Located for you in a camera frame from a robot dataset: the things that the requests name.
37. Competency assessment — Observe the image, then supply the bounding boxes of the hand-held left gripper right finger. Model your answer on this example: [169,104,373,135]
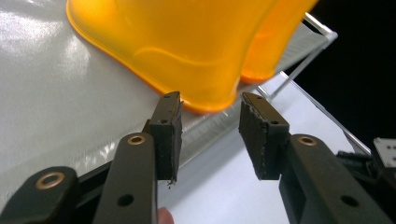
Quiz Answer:
[238,91,394,224]

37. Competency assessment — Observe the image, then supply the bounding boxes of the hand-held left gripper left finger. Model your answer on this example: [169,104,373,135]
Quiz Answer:
[92,91,183,224]

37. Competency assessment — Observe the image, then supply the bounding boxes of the metal two-tier shoe rack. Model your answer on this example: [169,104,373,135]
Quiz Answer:
[0,0,373,204]

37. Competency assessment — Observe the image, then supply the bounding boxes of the yellow duck rain boot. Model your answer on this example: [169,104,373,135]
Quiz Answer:
[239,0,320,85]
[65,0,278,115]

